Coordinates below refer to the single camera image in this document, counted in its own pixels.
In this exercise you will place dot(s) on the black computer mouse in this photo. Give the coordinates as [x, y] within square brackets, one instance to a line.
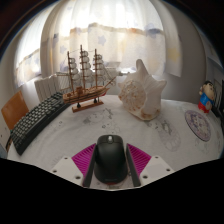
[110, 161]

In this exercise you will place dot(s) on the large white conch shell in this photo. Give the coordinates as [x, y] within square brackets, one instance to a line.
[143, 96]

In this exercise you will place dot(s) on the white printed tablecloth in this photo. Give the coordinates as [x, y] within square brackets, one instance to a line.
[100, 125]

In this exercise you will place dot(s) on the cartoon boy figurine with clock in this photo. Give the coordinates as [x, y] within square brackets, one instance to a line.
[206, 98]

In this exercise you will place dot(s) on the black computer keyboard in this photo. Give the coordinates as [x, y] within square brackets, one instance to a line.
[35, 121]

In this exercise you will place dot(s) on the wooden sailing ship model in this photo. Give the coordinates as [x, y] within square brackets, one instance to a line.
[85, 95]

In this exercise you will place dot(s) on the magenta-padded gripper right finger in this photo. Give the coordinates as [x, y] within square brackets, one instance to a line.
[140, 160]

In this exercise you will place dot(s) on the white star-printed curtain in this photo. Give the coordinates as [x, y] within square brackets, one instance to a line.
[116, 40]

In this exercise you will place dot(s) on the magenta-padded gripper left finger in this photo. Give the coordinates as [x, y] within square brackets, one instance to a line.
[81, 159]

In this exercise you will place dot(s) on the black router with antennas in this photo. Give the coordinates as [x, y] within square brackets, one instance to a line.
[220, 100]

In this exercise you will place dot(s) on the orange wooden chair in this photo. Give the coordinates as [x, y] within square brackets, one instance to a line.
[14, 110]

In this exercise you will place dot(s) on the round purple printed mouse pad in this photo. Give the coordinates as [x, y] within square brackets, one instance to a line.
[198, 126]

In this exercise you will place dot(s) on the white radiator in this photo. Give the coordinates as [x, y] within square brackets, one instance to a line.
[46, 87]

